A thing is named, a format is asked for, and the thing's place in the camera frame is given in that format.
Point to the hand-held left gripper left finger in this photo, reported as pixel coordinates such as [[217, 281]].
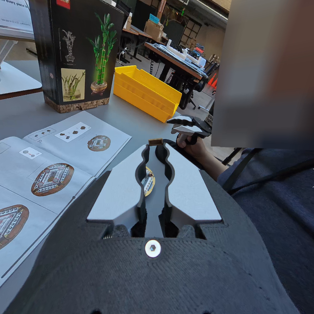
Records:
[[117, 196]]

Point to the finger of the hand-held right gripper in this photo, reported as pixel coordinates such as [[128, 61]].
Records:
[[184, 129], [181, 119]]

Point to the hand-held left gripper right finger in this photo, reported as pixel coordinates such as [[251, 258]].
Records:
[[193, 196]]

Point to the dark tan lego brick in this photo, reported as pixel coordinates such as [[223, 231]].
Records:
[[155, 142]]

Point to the round lego base build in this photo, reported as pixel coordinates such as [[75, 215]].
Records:
[[149, 181]]

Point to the person's right forearm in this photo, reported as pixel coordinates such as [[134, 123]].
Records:
[[213, 166]]

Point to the lego instruction booklet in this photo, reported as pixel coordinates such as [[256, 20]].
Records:
[[81, 157]]

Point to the black lego set box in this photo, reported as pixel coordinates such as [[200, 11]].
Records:
[[81, 24]]

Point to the person's right hand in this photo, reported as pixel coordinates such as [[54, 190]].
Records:
[[193, 152]]

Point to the black office chair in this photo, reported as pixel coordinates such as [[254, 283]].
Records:
[[203, 85]]

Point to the yellow plastic storage bin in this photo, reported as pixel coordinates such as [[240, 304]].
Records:
[[147, 98]]

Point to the orange traffic cone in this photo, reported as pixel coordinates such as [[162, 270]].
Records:
[[211, 79], [215, 84]]

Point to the background desk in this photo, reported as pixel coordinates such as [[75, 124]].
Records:
[[157, 49]]

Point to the person's navy sweater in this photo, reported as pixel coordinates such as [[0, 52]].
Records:
[[282, 220]]

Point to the cardboard box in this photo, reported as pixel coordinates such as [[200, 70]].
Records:
[[153, 30]]

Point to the white document stand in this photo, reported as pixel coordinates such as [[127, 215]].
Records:
[[17, 78]]

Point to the printed instruction sheet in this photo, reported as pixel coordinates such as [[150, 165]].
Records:
[[14, 14]]

